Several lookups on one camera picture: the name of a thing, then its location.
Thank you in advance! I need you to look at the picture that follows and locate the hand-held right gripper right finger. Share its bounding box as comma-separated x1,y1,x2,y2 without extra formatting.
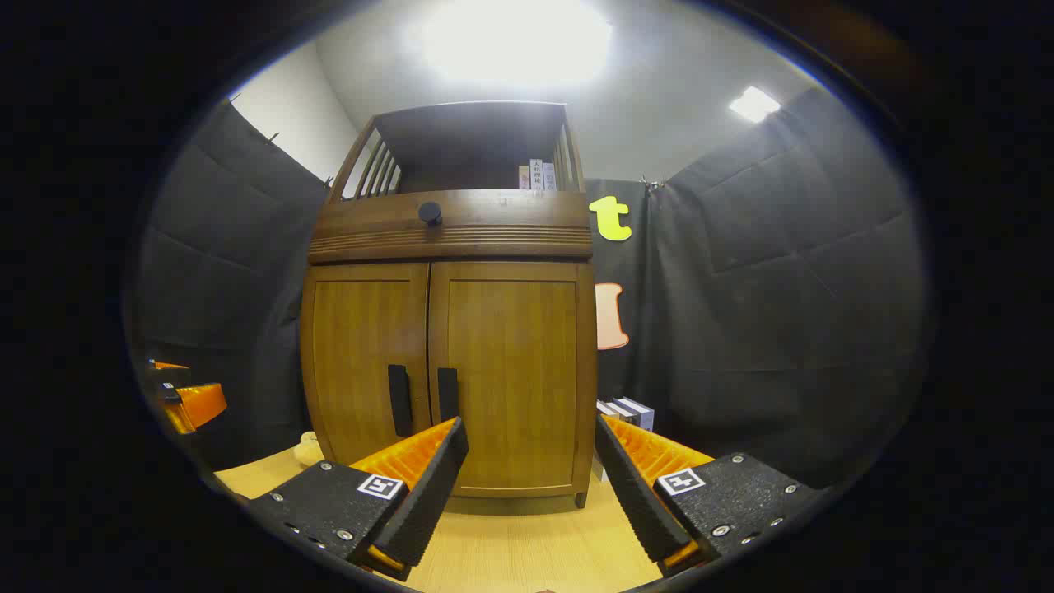
595,413,824,577

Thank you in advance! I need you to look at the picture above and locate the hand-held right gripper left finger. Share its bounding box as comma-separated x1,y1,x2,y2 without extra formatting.
247,416,470,581

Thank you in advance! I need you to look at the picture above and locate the black door handle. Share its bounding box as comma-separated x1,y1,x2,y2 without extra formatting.
437,367,459,425
388,364,413,437

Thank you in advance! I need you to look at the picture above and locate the wooden shoe cabinet door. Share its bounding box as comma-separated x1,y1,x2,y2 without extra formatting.
428,261,598,499
301,264,431,466

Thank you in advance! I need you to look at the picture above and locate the wooden double-door shoe cabinet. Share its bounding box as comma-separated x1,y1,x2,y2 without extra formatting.
299,100,599,516

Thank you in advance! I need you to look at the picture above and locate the stack of grey books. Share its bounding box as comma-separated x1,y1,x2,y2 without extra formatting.
595,397,656,436

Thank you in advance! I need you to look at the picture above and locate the black backdrop cloth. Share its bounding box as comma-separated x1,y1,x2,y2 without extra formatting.
132,86,931,487

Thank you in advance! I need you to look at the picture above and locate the row of upright books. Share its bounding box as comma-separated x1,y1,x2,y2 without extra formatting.
517,159,557,192

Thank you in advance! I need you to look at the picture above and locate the small ceiling light panel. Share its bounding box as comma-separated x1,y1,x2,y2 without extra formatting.
729,86,781,123

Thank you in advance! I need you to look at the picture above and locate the large ceiling light panel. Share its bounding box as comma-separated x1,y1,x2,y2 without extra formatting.
412,0,614,83

